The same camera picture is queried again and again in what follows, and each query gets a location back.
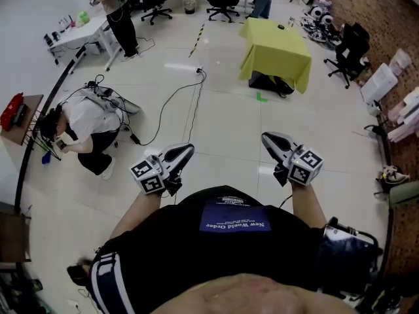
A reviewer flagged white cardboard box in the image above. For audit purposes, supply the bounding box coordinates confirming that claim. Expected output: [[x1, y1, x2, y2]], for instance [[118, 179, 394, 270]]
[[359, 62, 400, 105]]

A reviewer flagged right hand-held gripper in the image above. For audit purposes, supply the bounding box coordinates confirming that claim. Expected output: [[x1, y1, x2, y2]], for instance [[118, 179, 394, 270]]
[[261, 131, 324, 188]]

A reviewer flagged pile of pink white boxes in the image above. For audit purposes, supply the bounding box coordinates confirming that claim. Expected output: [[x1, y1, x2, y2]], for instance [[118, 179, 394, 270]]
[[386, 86, 419, 143]]

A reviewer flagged black bag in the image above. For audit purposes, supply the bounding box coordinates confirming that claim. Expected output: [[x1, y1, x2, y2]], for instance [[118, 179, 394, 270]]
[[247, 71, 296, 98]]

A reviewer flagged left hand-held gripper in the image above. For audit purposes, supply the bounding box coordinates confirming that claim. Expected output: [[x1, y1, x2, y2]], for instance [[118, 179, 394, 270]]
[[130, 143, 196, 198]]

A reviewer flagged person's bare chest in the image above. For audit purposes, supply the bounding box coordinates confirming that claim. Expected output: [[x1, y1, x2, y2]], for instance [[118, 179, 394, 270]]
[[156, 272, 363, 314]]

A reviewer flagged brown wooden cabinet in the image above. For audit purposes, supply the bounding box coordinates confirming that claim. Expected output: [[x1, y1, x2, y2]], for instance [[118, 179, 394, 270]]
[[0, 203, 33, 263]]

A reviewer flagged table with yellow-green cloth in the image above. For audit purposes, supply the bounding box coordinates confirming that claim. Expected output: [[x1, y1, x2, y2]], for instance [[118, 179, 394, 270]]
[[238, 17, 314, 95]]

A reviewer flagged black backpack with metal frame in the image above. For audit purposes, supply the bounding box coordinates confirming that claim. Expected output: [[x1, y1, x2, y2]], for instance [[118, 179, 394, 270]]
[[317, 217, 384, 299]]

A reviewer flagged person's left forearm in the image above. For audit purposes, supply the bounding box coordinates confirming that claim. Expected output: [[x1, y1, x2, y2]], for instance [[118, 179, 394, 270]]
[[109, 190, 164, 241]]

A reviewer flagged small wooden side table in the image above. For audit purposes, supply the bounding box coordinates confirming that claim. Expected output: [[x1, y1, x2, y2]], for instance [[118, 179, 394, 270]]
[[0, 93, 63, 162]]

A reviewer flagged person's black printed t-shirt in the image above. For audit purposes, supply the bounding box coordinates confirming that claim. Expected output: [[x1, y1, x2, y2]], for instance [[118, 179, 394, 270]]
[[85, 184, 328, 314]]

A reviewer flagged green plush toy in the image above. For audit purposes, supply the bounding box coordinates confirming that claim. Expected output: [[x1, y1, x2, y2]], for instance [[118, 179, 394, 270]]
[[76, 10, 91, 28]]

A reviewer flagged black power cable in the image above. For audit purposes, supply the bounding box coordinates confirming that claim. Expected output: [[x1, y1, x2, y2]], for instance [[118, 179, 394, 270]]
[[130, 69, 207, 147]]

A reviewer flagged pile of black white robots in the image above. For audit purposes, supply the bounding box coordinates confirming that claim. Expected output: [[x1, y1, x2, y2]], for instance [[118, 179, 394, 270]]
[[300, 0, 342, 43]]

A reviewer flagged red pouch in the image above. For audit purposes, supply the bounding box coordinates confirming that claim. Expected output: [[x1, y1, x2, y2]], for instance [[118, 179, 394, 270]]
[[0, 92, 25, 132]]

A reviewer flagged white desk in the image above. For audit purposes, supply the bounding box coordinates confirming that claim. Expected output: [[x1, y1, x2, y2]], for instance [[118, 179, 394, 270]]
[[46, 12, 115, 73]]

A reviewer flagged person's right forearm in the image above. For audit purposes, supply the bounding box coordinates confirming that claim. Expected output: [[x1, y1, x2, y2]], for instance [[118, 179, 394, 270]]
[[290, 181, 328, 230]]

